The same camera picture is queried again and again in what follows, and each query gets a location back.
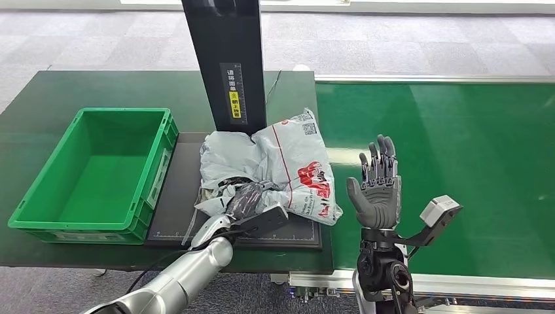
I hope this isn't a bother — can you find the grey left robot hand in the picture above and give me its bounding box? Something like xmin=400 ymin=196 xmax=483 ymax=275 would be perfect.
xmin=224 ymin=182 xmax=266 ymax=222

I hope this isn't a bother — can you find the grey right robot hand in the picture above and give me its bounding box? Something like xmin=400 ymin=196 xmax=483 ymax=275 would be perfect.
xmin=346 ymin=134 xmax=402 ymax=230

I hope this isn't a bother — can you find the grey plastic mailer package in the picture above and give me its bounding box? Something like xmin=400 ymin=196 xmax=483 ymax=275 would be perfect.
xmin=182 ymin=108 xmax=344 ymax=248

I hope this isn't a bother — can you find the green conveyor belt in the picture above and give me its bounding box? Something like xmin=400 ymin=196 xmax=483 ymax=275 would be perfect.
xmin=315 ymin=82 xmax=555 ymax=281

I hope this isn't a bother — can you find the black inbound scanner machine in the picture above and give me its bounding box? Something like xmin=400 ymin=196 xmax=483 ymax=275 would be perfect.
xmin=144 ymin=0 xmax=323 ymax=251

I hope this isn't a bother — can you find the black and yellow label sticker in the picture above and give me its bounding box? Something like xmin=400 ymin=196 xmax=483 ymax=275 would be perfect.
xmin=219 ymin=62 xmax=249 ymax=126

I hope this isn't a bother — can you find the green plastic crate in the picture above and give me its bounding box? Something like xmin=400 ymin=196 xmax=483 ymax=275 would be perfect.
xmin=7 ymin=107 xmax=179 ymax=246

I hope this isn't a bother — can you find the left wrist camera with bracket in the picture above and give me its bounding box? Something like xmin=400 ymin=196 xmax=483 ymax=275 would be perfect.
xmin=234 ymin=203 xmax=290 ymax=238

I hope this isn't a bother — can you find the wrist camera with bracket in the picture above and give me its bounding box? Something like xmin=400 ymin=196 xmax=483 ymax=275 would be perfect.
xmin=392 ymin=195 xmax=463 ymax=249
xmin=234 ymin=203 xmax=290 ymax=238

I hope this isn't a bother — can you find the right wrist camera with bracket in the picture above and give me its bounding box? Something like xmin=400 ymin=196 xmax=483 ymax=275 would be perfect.
xmin=392 ymin=195 xmax=463 ymax=249

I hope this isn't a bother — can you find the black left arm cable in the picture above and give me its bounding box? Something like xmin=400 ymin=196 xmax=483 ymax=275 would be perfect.
xmin=126 ymin=230 xmax=243 ymax=296

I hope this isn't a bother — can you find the thin black table cable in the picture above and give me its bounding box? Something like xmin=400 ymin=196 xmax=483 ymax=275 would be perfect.
xmin=265 ymin=70 xmax=283 ymax=107

